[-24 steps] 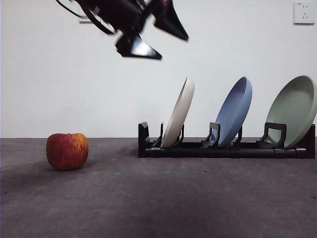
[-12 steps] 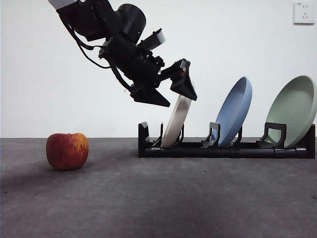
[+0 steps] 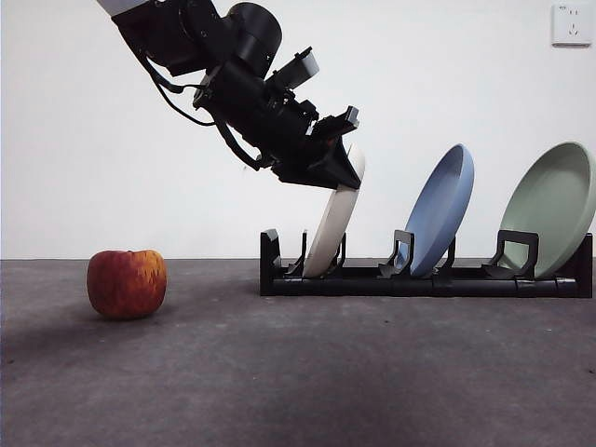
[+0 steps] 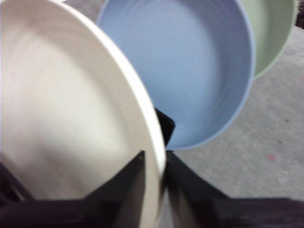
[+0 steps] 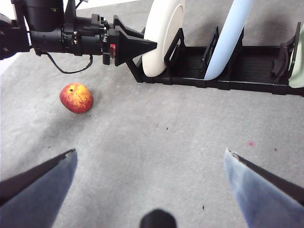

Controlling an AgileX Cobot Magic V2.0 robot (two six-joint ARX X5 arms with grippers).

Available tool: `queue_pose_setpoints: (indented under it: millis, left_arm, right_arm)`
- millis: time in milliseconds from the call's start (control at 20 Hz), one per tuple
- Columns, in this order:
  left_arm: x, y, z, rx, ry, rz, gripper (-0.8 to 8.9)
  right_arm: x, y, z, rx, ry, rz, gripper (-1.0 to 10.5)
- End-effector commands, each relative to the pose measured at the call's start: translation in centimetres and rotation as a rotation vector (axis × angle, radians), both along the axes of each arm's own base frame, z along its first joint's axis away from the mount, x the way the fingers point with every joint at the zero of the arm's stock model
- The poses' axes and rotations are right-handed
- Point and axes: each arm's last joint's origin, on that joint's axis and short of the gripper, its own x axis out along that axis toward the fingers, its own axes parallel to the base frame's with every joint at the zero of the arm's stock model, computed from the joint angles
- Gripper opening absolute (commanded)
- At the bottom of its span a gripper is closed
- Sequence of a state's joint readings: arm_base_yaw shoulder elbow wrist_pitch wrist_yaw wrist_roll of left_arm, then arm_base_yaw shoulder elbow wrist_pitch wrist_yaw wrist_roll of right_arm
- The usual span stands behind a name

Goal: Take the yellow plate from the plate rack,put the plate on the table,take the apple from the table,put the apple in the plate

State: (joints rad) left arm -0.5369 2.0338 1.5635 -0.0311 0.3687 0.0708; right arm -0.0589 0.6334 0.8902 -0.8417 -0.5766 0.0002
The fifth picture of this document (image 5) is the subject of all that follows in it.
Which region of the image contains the blue plate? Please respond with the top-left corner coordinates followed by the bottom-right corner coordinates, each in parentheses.
top-left (204, 0), bottom-right (254, 81)

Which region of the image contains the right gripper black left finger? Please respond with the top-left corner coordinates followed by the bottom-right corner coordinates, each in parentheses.
top-left (0, 149), bottom-right (78, 228)

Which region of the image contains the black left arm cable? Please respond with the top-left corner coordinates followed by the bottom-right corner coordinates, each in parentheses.
top-left (45, 52), bottom-right (93, 74)

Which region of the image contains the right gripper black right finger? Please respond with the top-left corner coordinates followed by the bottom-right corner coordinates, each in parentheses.
top-left (224, 148), bottom-right (304, 228)

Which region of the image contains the cream yellow plate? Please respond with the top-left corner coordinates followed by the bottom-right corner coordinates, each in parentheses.
top-left (142, 0), bottom-right (186, 77)

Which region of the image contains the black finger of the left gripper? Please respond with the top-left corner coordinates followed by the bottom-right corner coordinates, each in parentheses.
top-left (113, 15), bottom-right (146, 40)
top-left (114, 25), bottom-right (158, 67)

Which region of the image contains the black plate rack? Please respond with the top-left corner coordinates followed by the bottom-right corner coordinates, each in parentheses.
top-left (125, 21), bottom-right (304, 97)

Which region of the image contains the green plate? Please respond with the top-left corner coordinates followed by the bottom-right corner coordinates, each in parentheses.
top-left (288, 22), bottom-right (304, 88)

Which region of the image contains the red yellow apple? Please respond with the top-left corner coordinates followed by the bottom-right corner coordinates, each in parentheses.
top-left (59, 82), bottom-right (94, 114)

